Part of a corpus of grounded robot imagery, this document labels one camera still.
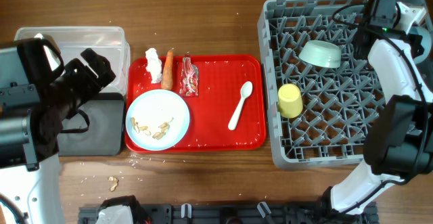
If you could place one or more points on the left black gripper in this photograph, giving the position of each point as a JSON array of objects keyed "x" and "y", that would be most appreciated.
[{"x": 91, "y": 84}]

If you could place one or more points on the white tissue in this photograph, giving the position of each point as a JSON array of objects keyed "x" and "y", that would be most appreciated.
[{"x": 154, "y": 65}]

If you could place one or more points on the orange carrot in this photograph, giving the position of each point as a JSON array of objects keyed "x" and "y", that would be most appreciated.
[{"x": 167, "y": 75}]

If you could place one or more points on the light blue plate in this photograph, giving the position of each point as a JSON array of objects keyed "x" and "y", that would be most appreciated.
[{"x": 153, "y": 108}]

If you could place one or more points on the peanut shells food scraps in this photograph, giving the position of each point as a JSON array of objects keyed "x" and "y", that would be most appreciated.
[{"x": 156, "y": 132}]

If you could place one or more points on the red snack wrapper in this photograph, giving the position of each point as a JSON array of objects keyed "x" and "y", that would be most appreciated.
[{"x": 189, "y": 78}]

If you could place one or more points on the white plastic spoon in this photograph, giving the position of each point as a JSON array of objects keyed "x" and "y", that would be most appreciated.
[{"x": 245, "y": 92}]

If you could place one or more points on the yellow plastic cup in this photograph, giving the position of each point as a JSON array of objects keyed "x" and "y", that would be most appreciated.
[{"x": 290, "y": 101}]

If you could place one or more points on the mint green bowl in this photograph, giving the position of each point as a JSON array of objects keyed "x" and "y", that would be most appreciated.
[{"x": 321, "y": 53}]

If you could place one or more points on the light blue bowl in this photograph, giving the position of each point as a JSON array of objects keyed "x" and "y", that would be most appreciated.
[{"x": 425, "y": 43}]

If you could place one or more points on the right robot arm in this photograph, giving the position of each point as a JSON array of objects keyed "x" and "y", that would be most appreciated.
[{"x": 398, "y": 146}]

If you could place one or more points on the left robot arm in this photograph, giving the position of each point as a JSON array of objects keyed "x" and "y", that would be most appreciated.
[{"x": 38, "y": 91}]

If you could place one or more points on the grey plastic dishwasher rack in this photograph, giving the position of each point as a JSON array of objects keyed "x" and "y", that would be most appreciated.
[{"x": 339, "y": 104}]

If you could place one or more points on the clear plastic bin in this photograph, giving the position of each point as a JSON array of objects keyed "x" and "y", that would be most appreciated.
[{"x": 108, "y": 41}]

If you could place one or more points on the black plastic tray bin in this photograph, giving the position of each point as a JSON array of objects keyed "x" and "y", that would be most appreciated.
[{"x": 105, "y": 134}]

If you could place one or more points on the peanut shell on table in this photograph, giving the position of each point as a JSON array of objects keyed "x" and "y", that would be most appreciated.
[{"x": 114, "y": 183}]

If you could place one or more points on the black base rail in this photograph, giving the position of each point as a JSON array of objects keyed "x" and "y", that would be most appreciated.
[{"x": 239, "y": 213}]

